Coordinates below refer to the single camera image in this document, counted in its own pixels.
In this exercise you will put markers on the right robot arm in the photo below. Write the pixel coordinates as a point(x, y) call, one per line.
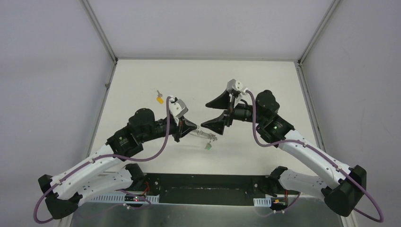
point(337, 184)

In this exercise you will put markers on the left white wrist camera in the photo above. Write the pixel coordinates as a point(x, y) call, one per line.
point(177, 107)

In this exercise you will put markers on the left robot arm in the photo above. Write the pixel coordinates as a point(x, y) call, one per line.
point(115, 165)

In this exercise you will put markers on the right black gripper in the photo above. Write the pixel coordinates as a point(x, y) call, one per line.
point(217, 124)

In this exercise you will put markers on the key with yellow tag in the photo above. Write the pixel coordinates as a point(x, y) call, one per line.
point(160, 97)

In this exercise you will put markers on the white slotted cable duct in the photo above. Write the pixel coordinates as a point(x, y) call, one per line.
point(115, 198)

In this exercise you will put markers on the perforated metal ring plate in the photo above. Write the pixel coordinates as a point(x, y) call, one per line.
point(205, 135)

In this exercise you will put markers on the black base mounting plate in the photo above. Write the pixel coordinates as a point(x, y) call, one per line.
point(230, 190)

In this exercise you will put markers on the green key tag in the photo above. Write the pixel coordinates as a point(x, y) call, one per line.
point(208, 146)

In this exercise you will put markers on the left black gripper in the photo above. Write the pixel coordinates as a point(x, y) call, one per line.
point(179, 129)

